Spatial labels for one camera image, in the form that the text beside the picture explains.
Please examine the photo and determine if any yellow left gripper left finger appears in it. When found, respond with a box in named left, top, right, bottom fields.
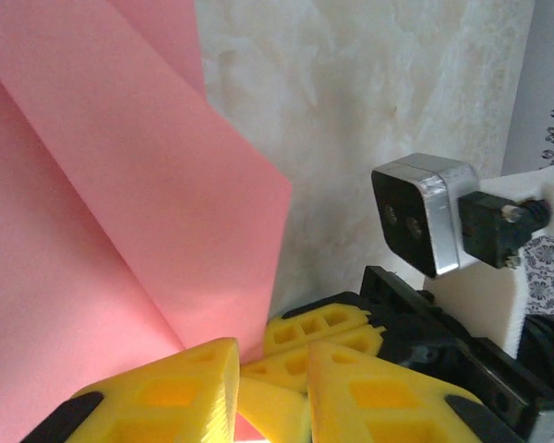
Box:
left=25, top=337, right=240, bottom=443

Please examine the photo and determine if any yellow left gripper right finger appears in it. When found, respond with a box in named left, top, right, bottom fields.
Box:
left=307, top=341, right=523, bottom=443

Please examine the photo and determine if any pink paper sheet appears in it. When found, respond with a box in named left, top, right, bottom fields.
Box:
left=0, top=0, right=293, bottom=443

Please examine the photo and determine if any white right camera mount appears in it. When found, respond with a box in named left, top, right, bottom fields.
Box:
left=424, top=165, right=554, bottom=361

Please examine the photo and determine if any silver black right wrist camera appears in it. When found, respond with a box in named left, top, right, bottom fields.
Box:
left=370, top=153, right=482, bottom=279

